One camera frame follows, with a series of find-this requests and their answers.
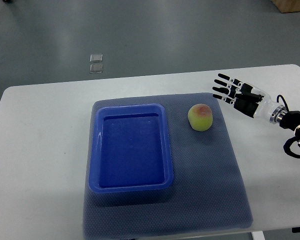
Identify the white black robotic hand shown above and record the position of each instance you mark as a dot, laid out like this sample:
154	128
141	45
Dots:
248	99

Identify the green red peach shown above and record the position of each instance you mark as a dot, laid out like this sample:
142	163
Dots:
200	117

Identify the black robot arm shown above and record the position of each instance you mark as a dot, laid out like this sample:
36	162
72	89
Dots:
290	120

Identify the upper floor metal plate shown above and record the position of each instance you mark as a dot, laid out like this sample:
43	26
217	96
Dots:
96	58

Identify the brown cardboard box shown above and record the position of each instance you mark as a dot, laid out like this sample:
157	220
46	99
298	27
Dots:
287	6

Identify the blue-grey textured mat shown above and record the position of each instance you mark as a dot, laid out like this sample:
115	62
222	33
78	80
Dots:
207	193

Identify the blue plastic tray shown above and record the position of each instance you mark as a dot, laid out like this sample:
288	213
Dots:
130	150

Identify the white table leg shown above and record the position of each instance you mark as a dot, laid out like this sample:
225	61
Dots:
257	235

